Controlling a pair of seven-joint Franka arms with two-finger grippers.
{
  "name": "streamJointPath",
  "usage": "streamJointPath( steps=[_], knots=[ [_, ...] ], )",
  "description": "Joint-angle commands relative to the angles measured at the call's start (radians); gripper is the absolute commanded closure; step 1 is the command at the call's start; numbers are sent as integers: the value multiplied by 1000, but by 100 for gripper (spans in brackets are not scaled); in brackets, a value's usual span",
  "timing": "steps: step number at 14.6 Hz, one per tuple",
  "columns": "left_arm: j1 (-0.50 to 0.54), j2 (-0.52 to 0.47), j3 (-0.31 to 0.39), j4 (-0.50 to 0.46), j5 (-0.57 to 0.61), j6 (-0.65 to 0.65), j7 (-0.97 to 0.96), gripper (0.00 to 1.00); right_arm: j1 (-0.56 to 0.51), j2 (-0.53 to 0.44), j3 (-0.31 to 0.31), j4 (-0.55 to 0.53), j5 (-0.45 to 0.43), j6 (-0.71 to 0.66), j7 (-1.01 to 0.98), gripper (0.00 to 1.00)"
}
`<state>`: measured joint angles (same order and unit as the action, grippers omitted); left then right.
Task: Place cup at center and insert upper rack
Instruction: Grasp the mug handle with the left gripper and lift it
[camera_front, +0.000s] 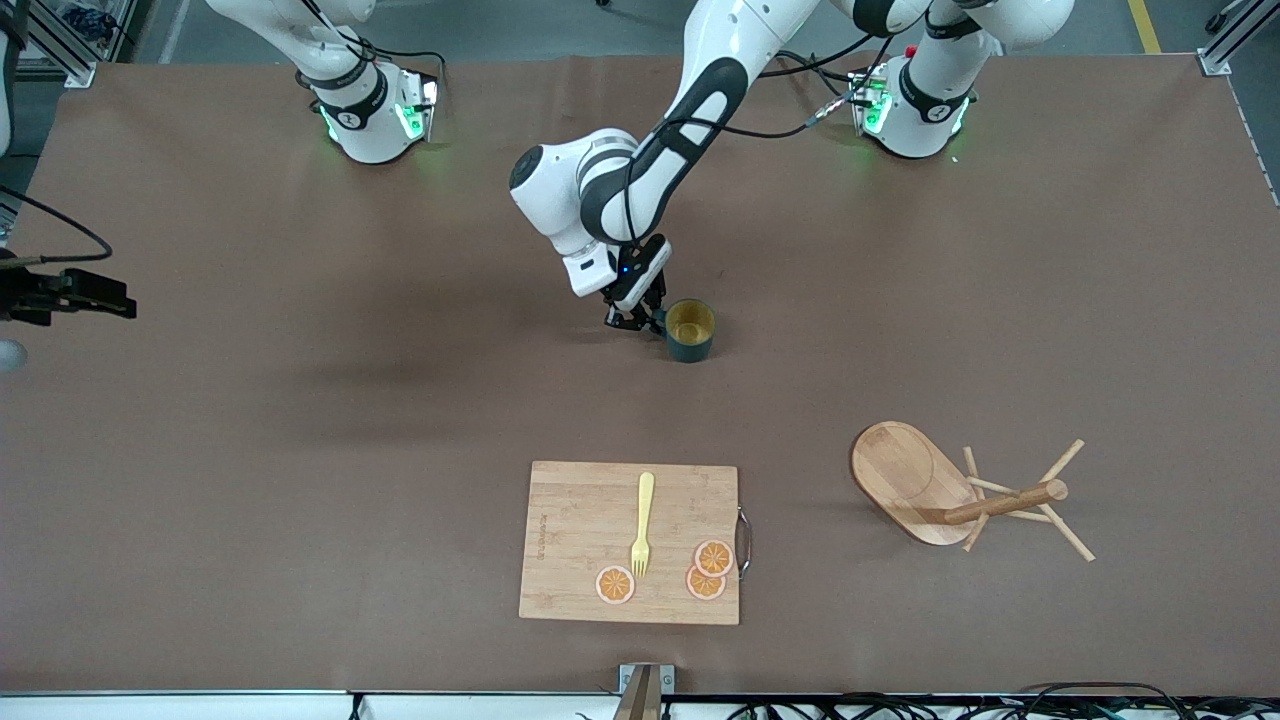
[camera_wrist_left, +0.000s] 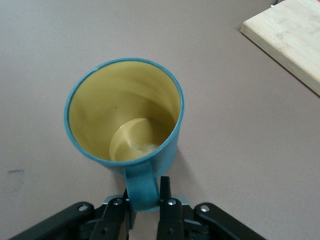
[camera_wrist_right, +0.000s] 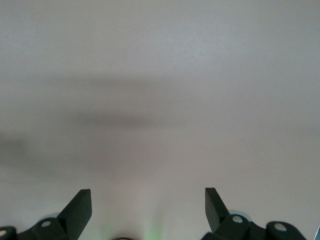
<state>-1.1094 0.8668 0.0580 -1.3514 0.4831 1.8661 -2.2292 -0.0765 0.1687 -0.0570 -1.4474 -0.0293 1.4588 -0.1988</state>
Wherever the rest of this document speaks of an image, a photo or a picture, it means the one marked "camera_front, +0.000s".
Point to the yellow plastic fork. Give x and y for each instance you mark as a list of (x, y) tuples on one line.
[(645, 510)]

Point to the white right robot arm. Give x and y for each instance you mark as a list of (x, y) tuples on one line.
[(375, 125)]

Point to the metal bracket at table edge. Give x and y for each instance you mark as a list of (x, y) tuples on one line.
[(645, 690)]

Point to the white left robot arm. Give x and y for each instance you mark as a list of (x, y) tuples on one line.
[(620, 180)]

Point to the teal mug with yellow inside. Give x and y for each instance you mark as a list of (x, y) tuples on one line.
[(692, 335)]

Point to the wooden mug tree rack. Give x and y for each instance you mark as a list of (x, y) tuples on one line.
[(900, 470)]

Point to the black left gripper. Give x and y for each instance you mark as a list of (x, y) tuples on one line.
[(650, 293)]

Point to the aluminium frame post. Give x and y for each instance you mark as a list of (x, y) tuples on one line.
[(70, 60), (1230, 45)]

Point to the toy orange slice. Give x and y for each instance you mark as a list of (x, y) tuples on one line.
[(700, 588), (714, 557), (615, 585)]

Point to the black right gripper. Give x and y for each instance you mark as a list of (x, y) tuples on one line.
[(38, 295)]

